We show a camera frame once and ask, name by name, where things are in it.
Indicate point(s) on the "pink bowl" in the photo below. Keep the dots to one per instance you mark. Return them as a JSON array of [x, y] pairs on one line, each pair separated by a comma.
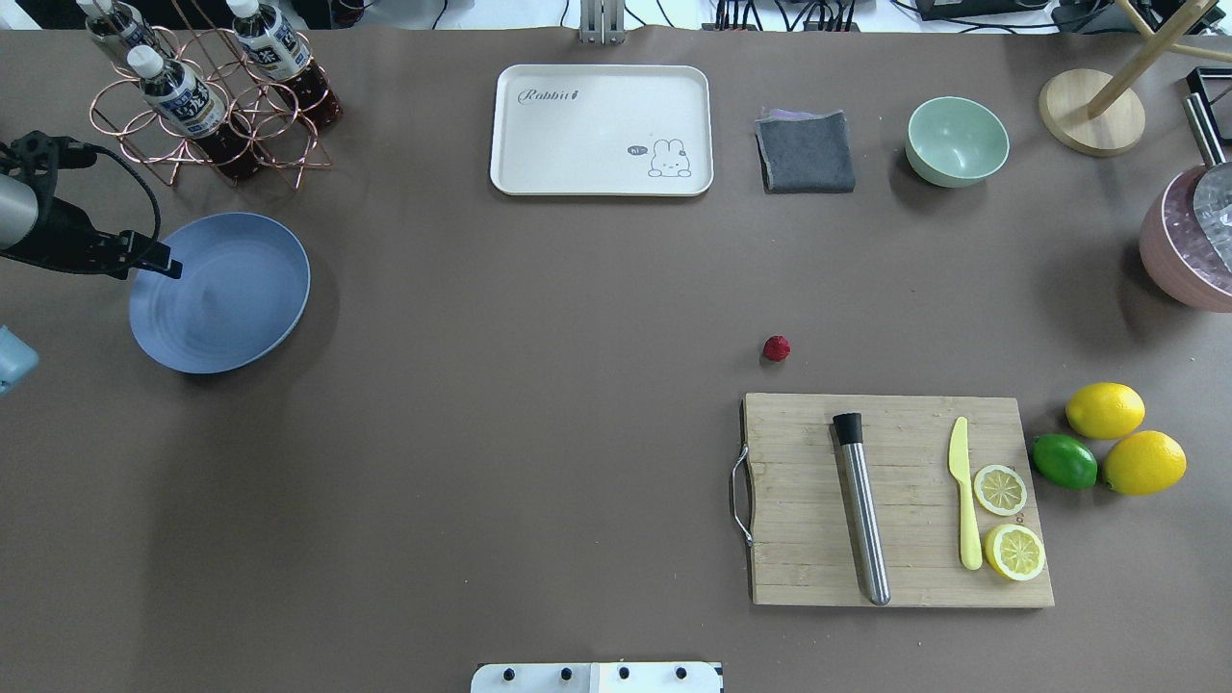
[[1166, 269]]

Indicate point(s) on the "steel muddler black tip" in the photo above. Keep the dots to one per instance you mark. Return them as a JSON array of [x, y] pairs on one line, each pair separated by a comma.
[[849, 433]]

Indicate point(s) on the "blue plate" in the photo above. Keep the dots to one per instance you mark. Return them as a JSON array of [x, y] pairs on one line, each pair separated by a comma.
[[244, 284]]

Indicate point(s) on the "dark tea bottle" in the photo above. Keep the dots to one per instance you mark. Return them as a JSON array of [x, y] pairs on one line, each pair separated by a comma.
[[116, 28], [278, 53], [174, 90]]

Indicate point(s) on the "yellow lemon lower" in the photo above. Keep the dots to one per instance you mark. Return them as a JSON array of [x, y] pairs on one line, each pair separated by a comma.
[[1144, 463]]

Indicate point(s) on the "pile of clear ice cubes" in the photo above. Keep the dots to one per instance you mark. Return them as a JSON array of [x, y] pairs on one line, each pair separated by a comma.
[[1187, 236]]

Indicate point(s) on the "copper wire bottle rack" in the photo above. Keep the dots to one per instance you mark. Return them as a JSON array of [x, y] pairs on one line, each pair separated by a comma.
[[281, 137]]

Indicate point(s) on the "dark tea bottle front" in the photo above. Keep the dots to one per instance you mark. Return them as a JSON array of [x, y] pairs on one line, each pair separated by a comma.
[[174, 90]]

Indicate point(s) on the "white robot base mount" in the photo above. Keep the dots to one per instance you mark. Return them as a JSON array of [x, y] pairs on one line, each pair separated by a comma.
[[618, 676]]

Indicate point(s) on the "wooden cup stand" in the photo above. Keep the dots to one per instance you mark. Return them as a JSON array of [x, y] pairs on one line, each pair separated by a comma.
[[1098, 114]]

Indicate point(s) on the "lemon half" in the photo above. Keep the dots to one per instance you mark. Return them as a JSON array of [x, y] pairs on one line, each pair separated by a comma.
[[1014, 551], [1000, 490]]

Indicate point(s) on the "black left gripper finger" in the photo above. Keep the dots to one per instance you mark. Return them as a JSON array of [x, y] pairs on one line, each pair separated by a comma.
[[153, 258]]

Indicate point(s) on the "dark tea bottle left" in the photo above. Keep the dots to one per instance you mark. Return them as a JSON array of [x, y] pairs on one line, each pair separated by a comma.
[[116, 28]]

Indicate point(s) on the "yellow lemon upper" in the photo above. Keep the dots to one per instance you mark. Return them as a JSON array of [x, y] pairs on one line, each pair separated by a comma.
[[1105, 411]]

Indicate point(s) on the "yellow plastic knife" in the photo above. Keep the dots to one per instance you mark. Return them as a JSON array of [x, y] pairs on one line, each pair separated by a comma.
[[960, 469]]

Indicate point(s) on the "dark tea bottle right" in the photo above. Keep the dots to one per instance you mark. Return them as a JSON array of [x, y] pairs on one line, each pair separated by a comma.
[[278, 53]]

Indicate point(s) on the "green bowl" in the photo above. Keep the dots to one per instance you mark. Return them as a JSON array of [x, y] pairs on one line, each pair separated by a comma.
[[954, 142]]

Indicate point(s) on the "lemon half upper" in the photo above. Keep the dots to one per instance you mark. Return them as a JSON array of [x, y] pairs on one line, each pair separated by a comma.
[[1000, 490]]

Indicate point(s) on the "lemon half lower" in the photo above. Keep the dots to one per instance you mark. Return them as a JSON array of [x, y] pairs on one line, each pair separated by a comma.
[[1014, 551]]

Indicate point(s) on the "wooden cutting board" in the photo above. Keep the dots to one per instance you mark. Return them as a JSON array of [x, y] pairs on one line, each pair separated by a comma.
[[804, 549]]

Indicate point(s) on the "cream rabbit tray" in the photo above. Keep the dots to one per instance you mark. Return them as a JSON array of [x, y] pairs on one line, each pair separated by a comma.
[[602, 130]]

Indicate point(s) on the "yellow lemon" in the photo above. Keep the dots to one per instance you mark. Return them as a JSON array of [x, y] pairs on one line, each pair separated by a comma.
[[1105, 411], [1144, 463]]

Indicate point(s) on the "metal ice scoop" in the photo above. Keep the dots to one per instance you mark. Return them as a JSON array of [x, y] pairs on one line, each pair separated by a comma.
[[1212, 196]]

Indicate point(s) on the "green lime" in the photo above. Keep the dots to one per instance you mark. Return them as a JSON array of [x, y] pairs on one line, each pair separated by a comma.
[[1065, 461]]

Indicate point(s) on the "red strawberry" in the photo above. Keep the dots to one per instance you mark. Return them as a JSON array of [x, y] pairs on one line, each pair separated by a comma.
[[776, 348]]

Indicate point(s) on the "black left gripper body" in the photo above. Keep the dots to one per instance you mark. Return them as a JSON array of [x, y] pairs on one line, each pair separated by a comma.
[[64, 234]]

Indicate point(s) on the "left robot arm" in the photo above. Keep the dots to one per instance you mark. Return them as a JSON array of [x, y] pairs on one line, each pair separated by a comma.
[[44, 231]]

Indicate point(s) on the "grey folded cloth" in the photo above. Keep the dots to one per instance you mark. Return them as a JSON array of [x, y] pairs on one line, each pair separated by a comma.
[[805, 153]]

